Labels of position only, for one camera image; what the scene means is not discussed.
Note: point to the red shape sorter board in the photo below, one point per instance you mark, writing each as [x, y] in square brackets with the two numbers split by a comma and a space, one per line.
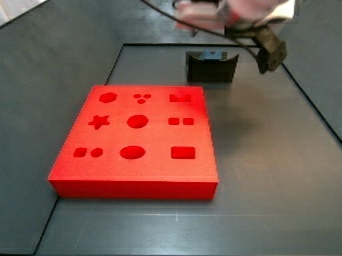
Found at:
[139, 146]

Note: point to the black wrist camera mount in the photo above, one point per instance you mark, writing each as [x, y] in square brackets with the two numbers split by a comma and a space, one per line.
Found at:
[273, 50]

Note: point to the blue arch block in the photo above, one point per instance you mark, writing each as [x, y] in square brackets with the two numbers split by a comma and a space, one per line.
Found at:
[213, 55]

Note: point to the black fixture block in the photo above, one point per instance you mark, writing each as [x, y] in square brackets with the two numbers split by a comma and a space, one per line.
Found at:
[210, 70]

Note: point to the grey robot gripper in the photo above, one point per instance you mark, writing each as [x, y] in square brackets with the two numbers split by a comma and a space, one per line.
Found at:
[236, 14]

